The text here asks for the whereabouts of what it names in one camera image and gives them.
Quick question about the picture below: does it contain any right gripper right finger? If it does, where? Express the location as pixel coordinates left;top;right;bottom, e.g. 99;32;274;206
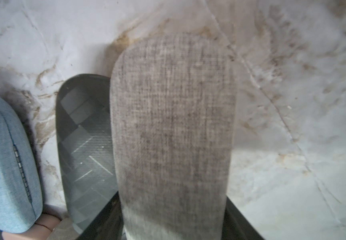
222;198;264;240

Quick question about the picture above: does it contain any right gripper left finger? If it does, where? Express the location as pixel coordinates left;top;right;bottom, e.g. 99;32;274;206
77;192;124;240

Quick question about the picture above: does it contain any pink glasses case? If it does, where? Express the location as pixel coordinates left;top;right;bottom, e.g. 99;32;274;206
2;214;61;240

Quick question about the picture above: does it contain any case with purple glasses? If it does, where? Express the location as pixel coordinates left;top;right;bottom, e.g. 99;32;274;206
0;98;43;234

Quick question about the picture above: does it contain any grey case with glasses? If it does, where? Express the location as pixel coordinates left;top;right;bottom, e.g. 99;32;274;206
110;34;236;240

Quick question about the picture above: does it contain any mint glasses case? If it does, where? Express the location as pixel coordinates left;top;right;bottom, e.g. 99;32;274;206
47;218;80;240

